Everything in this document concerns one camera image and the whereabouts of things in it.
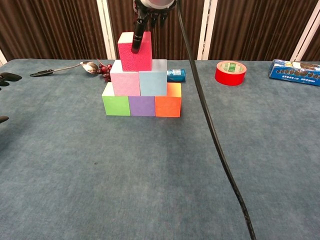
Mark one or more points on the white partition post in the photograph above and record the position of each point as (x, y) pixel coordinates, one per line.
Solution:
(206, 30)
(106, 30)
(301, 42)
(2, 58)

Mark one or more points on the light blue foam cube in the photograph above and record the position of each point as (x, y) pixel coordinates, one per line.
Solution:
(152, 83)

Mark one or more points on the red tape roll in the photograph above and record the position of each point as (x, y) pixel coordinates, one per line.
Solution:
(230, 77)

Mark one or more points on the green foam cube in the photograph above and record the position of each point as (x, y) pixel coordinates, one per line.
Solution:
(116, 106)

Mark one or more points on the dark red plastic grapes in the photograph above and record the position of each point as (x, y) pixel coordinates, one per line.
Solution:
(103, 68)

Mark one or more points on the dark brown pleated curtain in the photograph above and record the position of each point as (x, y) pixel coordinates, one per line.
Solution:
(250, 25)
(315, 47)
(50, 25)
(192, 20)

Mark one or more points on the light pink foam cube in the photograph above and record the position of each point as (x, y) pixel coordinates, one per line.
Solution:
(125, 83)

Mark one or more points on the blue cookie box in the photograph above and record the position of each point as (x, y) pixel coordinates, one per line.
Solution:
(292, 75)

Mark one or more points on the orange foam cube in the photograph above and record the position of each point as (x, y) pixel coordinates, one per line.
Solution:
(168, 106)

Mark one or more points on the blue spray bottle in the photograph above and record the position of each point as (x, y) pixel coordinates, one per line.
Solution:
(178, 75)

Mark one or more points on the purple foam cube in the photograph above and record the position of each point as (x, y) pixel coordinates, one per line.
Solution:
(142, 106)

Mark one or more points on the blue-grey felt table cloth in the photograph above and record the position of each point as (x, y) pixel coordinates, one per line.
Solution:
(125, 175)

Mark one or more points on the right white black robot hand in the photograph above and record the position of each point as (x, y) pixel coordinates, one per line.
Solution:
(138, 27)

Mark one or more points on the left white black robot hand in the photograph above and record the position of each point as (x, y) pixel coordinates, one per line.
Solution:
(11, 77)

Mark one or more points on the red foam cube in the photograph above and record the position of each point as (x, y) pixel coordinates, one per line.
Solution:
(136, 61)

